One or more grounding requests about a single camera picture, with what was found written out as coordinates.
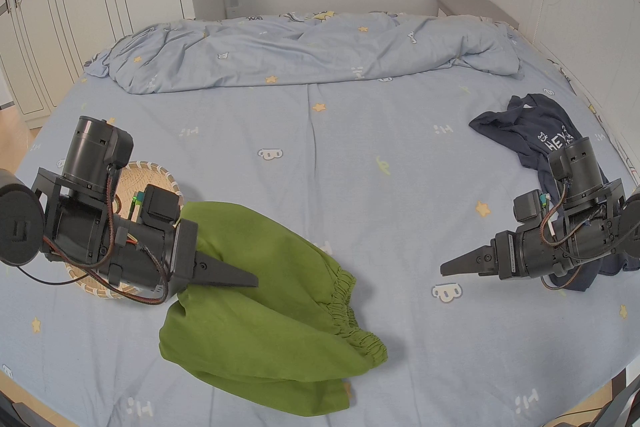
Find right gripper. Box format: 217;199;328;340
492;227;574;281

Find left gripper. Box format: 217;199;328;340
107;219;200;298

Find green shorts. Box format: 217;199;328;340
159;201;388;417

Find round woven basket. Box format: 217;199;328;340
57;160;187;301

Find bed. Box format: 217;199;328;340
0;0;640;427

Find dark blue printed T-shirt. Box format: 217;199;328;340
469;94;640;292

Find white wardrobe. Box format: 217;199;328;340
0;0;196;129

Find pale blue quilt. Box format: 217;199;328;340
84;11;525;94

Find grey bedside table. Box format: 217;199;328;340
434;0;521;26

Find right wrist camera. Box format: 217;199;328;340
514;191;545;227

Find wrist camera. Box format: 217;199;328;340
514;191;545;227
131;185;182;233

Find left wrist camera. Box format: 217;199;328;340
131;185;182;233

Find black cable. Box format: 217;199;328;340
10;264;101;287

